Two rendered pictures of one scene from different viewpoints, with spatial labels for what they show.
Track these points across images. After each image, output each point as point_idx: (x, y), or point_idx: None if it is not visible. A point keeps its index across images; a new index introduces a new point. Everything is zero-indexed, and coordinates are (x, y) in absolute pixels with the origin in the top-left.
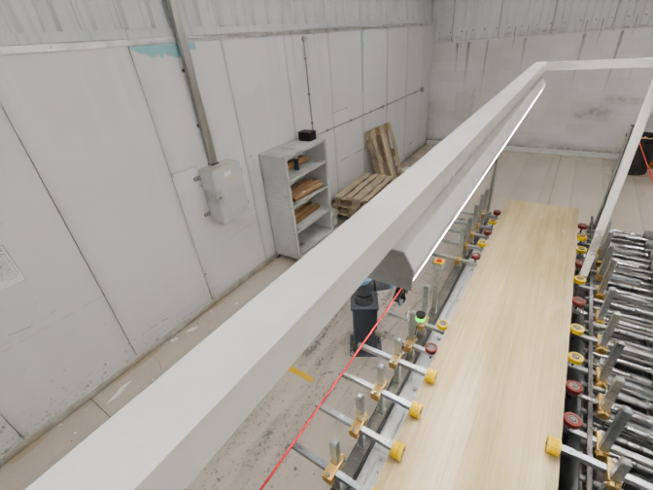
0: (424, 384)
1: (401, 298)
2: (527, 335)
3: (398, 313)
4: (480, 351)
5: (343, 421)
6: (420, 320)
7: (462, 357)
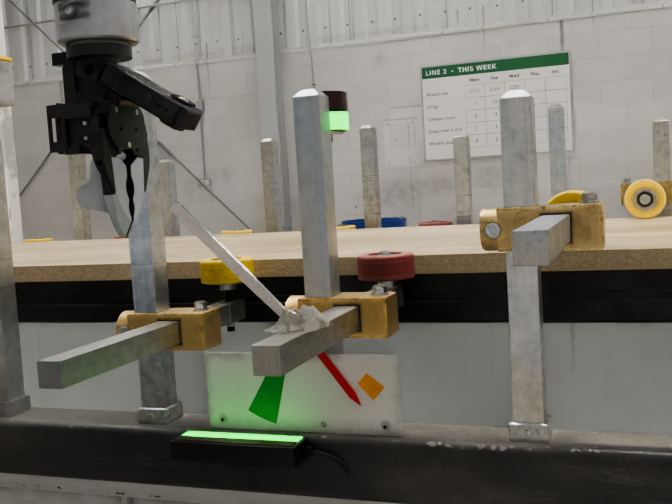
0: (608, 248)
1: (136, 157)
2: (275, 238)
3: (84, 346)
4: (366, 243)
5: None
6: (348, 117)
7: (410, 246)
